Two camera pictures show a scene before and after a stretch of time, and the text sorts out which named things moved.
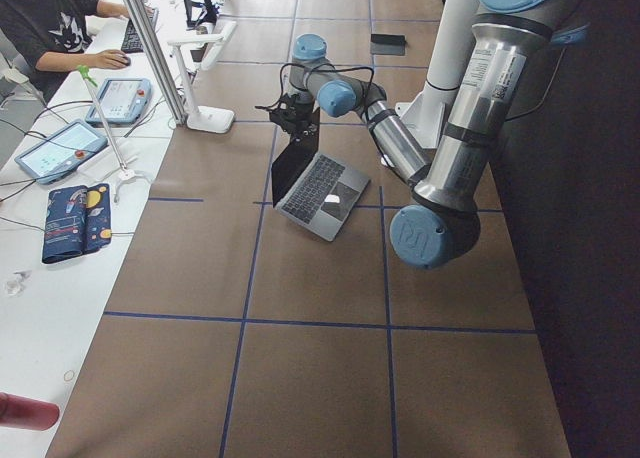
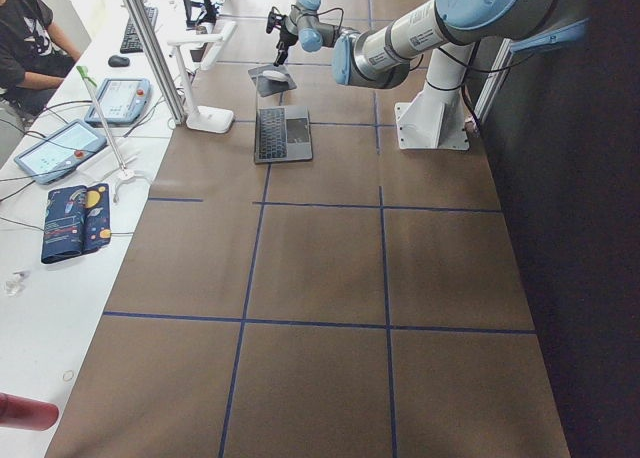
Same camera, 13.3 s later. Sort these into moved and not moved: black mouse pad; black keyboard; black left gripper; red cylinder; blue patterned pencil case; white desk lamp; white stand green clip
Moved: black mouse pad; black left gripper
Not moved: white stand green clip; red cylinder; black keyboard; blue patterned pencil case; white desk lamp
